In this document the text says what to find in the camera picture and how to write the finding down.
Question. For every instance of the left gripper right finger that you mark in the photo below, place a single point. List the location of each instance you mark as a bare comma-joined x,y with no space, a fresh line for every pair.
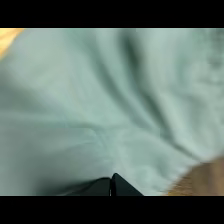
122,187

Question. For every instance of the pale green shirt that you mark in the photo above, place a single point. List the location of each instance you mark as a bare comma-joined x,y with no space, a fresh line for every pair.
100,100

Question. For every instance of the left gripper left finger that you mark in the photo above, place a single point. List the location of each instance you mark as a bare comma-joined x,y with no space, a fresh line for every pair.
96,188

